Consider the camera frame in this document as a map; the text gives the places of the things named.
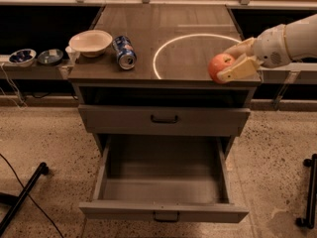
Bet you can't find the small white cup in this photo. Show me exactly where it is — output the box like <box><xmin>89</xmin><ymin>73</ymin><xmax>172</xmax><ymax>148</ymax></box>
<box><xmin>65</xmin><ymin>46</ymin><xmax>80</xmax><ymax>64</ymax></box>

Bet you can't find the red apple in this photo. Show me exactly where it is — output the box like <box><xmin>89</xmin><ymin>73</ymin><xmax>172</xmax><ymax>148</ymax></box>
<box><xmin>208</xmin><ymin>54</ymin><xmax>236</xmax><ymax>83</ymax></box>

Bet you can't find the large white bowl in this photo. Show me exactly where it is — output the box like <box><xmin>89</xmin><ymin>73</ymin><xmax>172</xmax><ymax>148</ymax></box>
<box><xmin>68</xmin><ymin>30</ymin><xmax>113</xmax><ymax>58</ymax></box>

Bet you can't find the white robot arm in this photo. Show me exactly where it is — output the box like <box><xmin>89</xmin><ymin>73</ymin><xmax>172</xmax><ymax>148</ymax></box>
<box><xmin>213</xmin><ymin>15</ymin><xmax>317</xmax><ymax>83</ymax></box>

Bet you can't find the closed upper drawer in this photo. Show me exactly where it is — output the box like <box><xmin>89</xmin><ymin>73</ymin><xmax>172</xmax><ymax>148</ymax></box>
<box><xmin>78</xmin><ymin>104</ymin><xmax>250</xmax><ymax>136</ymax></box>

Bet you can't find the white cable on left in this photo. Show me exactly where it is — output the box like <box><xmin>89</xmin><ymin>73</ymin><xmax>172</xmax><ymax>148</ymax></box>
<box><xmin>0</xmin><ymin>62</ymin><xmax>28</xmax><ymax>108</ymax></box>

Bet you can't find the open middle drawer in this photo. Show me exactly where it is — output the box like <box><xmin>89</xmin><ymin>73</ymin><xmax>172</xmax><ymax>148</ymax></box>
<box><xmin>79</xmin><ymin>135</ymin><xmax>249</xmax><ymax>223</ymax></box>

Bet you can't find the black floor cable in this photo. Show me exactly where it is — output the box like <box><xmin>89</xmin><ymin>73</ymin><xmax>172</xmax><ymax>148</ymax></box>
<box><xmin>0</xmin><ymin>153</ymin><xmax>65</xmax><ymax>238</ymax></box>

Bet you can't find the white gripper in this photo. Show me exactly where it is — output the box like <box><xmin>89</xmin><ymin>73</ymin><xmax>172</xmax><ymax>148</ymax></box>
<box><xmin>217</xmin><ymin>24</ymin><xmax>291</xmax><ymax>83</ymax></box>

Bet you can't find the grey drawer cabinet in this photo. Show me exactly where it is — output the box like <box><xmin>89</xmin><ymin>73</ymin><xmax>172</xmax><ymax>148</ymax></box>
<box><xmin>67</xmin><ymin>3</ymin><xmax>263</xmax><ymax>224</ymax></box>

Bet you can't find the dark teal bowl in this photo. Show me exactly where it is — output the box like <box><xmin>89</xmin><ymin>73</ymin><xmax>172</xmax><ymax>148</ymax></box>
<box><xmin>37</xmin><ymin>49</ymin><xmax>63</xmax><ymax>65</ymax></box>

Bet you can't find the blue patterned bowl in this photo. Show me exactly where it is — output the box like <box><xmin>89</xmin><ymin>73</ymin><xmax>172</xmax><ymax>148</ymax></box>
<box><xmin>9</xmin><ymin>49</ymin><xmax>37</xmax><ymax>67</ymax></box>

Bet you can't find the black stand leg left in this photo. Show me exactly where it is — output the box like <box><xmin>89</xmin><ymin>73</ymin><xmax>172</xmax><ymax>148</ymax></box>
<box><xmin>0</xmin><ymin>163</ymin><xmax>49</xmax><ymax>236</ymax></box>

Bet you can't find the black middle drawer handle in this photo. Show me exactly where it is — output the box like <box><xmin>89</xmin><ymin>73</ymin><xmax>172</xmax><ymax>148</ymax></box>
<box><xmin>153</xmin><ymin>211</ymin><xmax>180</xmax><ymax>223</ymax></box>

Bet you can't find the blue soda can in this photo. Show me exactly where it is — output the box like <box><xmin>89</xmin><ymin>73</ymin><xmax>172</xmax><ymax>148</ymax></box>
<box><xmin>112</xmin><ymin>36</ymin><xmax>137</xmax><ymax>70</ymax></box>

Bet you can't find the black upper drawer handle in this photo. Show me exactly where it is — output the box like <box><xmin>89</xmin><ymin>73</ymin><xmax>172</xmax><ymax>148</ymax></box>
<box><xmin>151</xmin><ymin>115</ymin><xmax>178</xmax><ymax>124</ymax></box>

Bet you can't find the black drawer handle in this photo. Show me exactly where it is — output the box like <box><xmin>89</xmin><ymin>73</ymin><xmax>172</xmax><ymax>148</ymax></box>
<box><xmin>151</xmin><ymin>115</ymin><xmax>178</xmax><ymax>124</ymax></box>
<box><xmin>153</xmin><ymin>211</ymin><xmax>180</xmax><ymax>223</ymax></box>

